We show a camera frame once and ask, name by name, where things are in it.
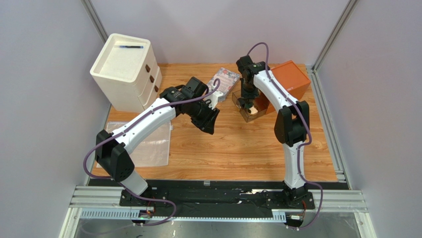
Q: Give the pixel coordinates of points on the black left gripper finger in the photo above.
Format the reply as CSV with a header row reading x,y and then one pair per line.
x,y
201,121
210,120

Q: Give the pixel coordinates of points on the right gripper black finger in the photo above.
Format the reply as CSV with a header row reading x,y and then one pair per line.
x,y
243,103
251,104

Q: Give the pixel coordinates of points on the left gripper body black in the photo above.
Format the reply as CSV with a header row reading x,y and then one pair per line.
x,y
197,108

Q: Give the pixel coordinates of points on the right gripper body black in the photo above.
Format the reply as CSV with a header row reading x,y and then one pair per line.
x,y
247,100

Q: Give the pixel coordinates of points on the gold lid cream jar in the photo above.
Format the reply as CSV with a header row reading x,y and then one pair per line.
x,y
253,110

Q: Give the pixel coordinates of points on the clear acrylic drawer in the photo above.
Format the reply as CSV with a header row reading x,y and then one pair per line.
x,y
261,103

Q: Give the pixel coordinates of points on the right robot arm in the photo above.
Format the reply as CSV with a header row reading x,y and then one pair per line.
x,y
292,126

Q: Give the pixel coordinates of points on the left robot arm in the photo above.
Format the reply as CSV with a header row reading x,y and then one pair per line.
x,y
113,149

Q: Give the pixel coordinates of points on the floral notebook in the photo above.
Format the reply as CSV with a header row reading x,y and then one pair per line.
x,y
228,79

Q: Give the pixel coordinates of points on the orange drawer box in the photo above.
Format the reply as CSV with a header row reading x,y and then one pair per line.
x,y
292,78

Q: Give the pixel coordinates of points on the clear mesh zipper pouch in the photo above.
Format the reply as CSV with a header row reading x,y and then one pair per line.
x,y
154,150

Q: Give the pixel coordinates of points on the white drawer cabinet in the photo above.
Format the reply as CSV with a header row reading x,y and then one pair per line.
x,y
130,78

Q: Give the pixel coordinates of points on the black pen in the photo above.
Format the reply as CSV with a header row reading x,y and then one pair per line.
x,y
130,47

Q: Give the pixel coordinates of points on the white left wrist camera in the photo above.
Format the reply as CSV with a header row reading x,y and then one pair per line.
x,y
212,100

